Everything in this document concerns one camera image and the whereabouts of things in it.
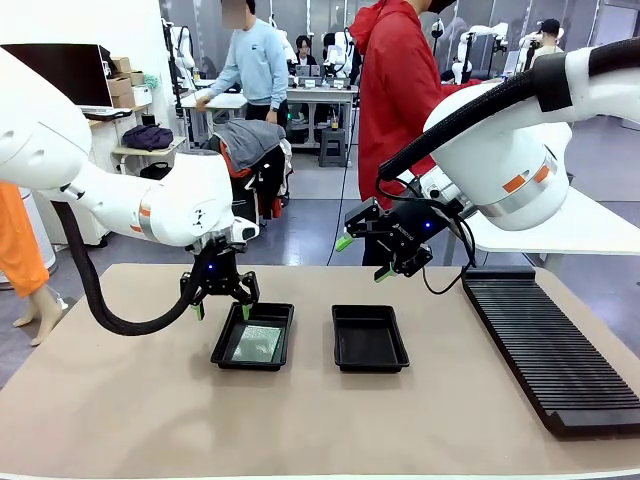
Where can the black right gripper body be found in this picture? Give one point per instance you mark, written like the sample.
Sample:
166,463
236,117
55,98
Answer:
410,230

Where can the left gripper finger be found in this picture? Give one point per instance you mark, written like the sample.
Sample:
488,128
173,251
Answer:
246,310
199,311

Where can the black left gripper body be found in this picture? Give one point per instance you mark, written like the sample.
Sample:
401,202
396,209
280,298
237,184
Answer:
220,270

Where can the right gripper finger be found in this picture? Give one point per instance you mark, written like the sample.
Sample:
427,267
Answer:
415,260
362,217

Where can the green perforated circuit board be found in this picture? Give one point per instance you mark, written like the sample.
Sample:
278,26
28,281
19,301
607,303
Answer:
256,344

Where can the black plastic ESD tray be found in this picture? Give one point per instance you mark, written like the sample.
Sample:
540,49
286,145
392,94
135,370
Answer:
368,340
225,350

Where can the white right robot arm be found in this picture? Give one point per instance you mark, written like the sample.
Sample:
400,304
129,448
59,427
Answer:
500,150

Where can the person in red jacket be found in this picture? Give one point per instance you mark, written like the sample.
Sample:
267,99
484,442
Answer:
395,110

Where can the black backpack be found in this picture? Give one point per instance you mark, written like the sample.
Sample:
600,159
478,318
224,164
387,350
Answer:
156,170

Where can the pile of coats on chair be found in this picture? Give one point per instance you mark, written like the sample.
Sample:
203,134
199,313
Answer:
255,145

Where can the grey workbench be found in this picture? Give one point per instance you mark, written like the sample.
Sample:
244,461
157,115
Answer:
320,95

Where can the small wooden rolling desk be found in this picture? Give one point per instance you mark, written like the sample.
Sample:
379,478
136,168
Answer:
150,148

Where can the purple bag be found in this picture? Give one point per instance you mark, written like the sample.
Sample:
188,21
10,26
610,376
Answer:
147,136

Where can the black slotted board rack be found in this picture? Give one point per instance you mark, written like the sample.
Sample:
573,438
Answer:
550,350

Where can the white office desk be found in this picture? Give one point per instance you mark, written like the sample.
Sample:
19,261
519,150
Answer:
225,102

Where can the white side table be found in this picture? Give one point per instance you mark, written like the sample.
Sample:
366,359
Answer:
600,230

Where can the person in light blue sweater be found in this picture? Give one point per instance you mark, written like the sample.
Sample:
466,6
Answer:
255,60

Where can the white storage box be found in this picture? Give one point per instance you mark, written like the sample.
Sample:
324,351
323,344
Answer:
142,95

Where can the mannequin in orange trousers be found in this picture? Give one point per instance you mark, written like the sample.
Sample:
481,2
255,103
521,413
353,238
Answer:
20,240

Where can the brown cardboard box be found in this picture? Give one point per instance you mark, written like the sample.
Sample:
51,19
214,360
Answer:
121,64
136,77
123,100
119,86

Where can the person in beige shirt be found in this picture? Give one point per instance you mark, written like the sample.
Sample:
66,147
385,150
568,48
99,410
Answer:
547,42

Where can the black monitor screen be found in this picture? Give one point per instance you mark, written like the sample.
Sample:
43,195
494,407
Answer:
65,70

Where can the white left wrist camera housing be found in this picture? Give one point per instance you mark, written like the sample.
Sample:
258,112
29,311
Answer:
246,231

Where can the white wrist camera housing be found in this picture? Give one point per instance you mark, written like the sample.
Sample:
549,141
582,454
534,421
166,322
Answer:
437,187
246,231

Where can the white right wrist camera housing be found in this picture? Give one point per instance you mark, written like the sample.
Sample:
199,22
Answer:
437,187

